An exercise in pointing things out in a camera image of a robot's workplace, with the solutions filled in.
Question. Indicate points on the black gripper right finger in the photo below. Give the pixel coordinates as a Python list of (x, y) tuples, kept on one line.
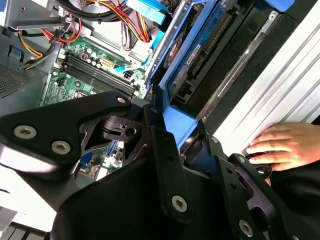
[(232, 175)]

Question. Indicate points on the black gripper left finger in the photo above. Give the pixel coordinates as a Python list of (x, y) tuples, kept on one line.
[(50, 125)]

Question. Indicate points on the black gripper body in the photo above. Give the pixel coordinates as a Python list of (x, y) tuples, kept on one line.
[(120, 205)]

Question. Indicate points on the small round black tool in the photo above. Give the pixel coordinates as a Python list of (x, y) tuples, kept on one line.
[(263, 170)]

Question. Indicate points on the hard disk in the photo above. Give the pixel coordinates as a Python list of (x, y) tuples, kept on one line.
[(180, 125)]

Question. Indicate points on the person's bare hand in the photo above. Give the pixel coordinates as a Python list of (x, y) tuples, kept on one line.
[(295, 142)]

